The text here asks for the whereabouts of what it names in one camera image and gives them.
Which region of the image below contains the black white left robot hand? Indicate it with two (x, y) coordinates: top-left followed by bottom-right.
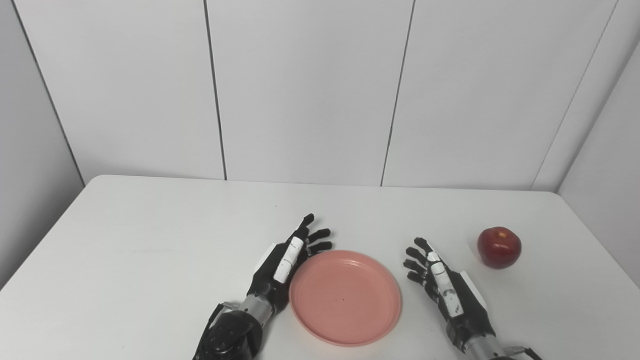
(246, 213), (334, 315)

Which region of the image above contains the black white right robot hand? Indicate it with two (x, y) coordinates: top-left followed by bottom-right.
(403, 237), (497, 352)

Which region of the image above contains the red apple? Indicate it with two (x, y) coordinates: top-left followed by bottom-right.
(476, 226), (523, 270)

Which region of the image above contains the pink round plate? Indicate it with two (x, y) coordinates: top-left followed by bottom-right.
(288, 250), (403, 347)

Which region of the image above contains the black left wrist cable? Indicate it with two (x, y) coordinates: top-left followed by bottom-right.
(192, 302), (227, 360)

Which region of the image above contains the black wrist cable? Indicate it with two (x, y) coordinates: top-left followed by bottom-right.
(192, 302), (227, 360)
(504, 345), (544, 360)

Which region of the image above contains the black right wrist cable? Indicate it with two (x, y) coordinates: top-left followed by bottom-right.
(504, 345), (544, 360)

